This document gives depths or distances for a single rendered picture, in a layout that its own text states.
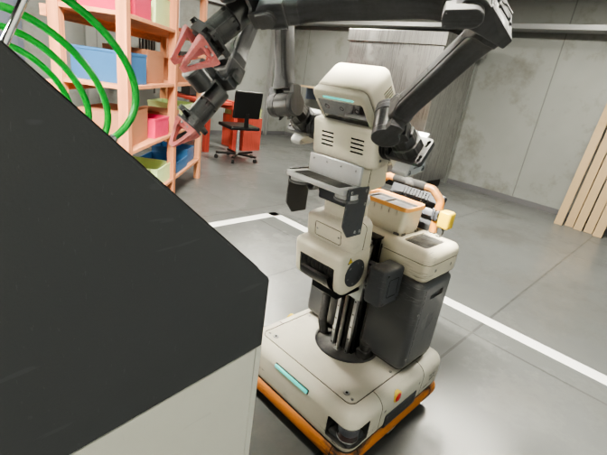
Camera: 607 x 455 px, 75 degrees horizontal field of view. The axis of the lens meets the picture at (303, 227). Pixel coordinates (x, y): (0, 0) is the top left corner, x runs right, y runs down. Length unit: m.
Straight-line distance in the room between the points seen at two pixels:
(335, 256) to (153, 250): 0.82
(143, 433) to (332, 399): 0.89
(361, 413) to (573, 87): 5.72
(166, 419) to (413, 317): 1.03
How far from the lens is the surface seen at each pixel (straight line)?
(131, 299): 0.61
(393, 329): 1.64
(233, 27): 0.93
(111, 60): 3.13
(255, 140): 7.18
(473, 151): 6.98
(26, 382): 0.61
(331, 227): 1.36
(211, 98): 1.13
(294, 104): 1.33
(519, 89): 6.81
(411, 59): 6.01
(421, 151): 1.18
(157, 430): 0.81
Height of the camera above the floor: 1.33
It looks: 21 degrees down
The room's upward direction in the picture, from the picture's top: 8 degrees clockwise
